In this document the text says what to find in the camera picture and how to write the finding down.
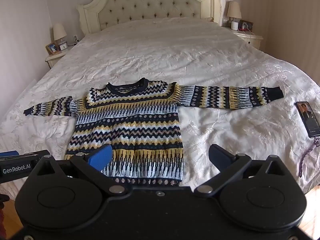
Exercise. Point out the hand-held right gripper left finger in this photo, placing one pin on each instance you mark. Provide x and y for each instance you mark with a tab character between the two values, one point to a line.
101	160

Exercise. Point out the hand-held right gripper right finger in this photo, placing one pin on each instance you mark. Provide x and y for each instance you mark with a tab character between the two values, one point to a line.
221	158

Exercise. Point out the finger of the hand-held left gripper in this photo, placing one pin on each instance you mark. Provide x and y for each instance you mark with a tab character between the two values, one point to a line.
10	154

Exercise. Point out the patterned knit sweater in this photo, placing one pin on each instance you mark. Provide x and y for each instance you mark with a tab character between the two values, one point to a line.
140	120

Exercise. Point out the black smartphone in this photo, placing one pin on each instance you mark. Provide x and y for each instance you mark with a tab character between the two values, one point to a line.
308	117

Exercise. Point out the cream nightstand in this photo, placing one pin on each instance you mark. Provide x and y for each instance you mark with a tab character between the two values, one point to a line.
253	40
53	58

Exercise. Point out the cream embroidered bedspread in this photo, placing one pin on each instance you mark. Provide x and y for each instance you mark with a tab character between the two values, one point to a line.
175	55

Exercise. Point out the small alarm clock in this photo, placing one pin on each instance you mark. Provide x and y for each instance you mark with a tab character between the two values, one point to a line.
63	46

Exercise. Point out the cream shade table lamp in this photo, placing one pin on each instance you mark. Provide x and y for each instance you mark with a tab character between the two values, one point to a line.
59	31
234	10

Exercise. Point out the white cylindrical speaker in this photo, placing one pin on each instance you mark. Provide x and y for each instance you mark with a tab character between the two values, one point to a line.
234	26

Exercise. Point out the cream bed with tufted headboard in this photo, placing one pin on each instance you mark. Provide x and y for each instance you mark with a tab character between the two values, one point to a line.
150	2

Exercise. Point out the wooden photo frame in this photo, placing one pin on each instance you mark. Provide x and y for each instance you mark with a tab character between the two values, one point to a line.
52	48

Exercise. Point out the wall outlet with plug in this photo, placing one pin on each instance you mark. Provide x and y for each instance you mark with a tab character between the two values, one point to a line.
76	38

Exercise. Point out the dark photo frame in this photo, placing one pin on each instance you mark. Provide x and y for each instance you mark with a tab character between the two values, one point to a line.
247	23

